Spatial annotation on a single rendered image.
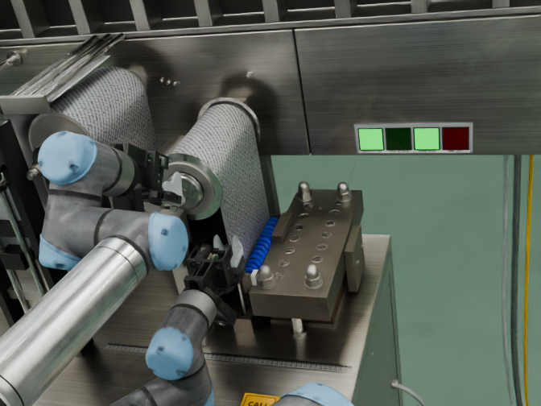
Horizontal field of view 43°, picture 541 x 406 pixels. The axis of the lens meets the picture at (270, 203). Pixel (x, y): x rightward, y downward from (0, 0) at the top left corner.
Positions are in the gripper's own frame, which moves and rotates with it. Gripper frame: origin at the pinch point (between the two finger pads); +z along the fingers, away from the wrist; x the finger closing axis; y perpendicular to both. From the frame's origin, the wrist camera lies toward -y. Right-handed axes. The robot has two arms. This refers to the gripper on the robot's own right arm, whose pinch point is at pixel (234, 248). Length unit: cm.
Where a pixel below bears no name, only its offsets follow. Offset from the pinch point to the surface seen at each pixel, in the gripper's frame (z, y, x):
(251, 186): 14.1, 6.2, -0.3
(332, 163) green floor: 232, -109, 39
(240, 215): 5.3, 4.5, -0.3
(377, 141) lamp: 29.3, 9.0, -25.3
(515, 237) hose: 45, -26, -55
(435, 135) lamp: 29.3, 10.2, -37.8
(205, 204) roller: -3.5, 12.8, 2.4
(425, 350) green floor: 88, -109, -26
